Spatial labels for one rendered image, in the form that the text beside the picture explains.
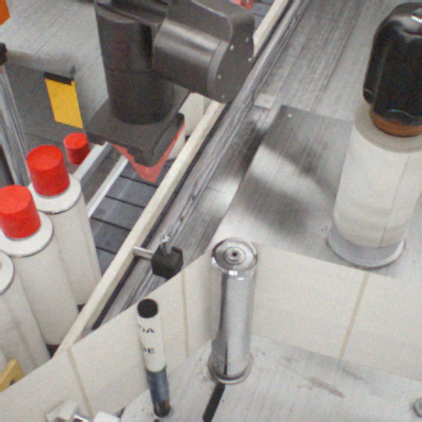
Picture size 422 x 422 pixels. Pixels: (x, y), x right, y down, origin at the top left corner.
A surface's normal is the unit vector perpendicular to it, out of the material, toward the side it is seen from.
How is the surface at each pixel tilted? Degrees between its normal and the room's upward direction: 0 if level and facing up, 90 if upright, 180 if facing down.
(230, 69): 91
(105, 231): 0
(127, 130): 1
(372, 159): 90
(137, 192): 0
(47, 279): 90
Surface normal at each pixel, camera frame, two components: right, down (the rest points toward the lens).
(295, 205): 0.00, -0.65
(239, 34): 0.83, 0.43
